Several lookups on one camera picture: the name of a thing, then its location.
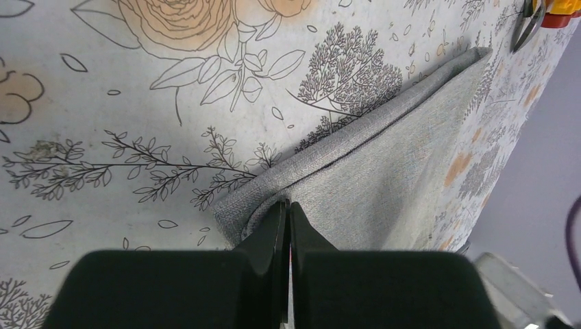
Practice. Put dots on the red toy block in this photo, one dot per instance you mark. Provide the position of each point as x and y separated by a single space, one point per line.
557 21

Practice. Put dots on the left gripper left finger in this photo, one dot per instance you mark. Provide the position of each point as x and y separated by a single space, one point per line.
245 287

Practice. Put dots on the floral tablecloth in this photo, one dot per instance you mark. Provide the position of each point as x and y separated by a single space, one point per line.
124 122

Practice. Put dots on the right aluminium frame post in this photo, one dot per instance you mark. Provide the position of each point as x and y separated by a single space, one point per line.
518 301

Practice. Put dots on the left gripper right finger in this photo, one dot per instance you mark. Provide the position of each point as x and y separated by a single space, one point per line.
381 289

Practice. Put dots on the grey cloth napkin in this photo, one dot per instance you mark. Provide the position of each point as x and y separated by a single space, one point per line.
378 182

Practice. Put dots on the yellow toy brick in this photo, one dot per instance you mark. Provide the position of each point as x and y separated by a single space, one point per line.
563 7

